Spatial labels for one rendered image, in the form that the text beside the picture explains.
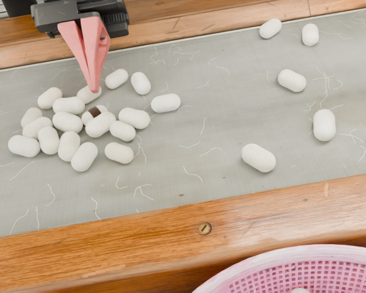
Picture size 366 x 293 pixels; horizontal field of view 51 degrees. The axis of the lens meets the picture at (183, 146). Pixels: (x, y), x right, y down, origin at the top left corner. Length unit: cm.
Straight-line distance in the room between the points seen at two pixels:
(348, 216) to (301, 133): 12
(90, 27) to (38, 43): 16
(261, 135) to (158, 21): 25
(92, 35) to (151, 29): 14
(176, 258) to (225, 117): 19
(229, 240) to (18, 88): 36
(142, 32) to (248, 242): 36
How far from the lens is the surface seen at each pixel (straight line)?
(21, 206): 39
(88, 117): 43
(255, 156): 35
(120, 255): 30
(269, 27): 54
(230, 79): 47
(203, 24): 57
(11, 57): 60
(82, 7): 47
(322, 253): 29
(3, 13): 98
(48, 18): 47
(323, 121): 39
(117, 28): 50
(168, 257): 29
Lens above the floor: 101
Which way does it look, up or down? 45 degrees down
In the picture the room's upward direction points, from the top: 9 degrees counter-clockwise
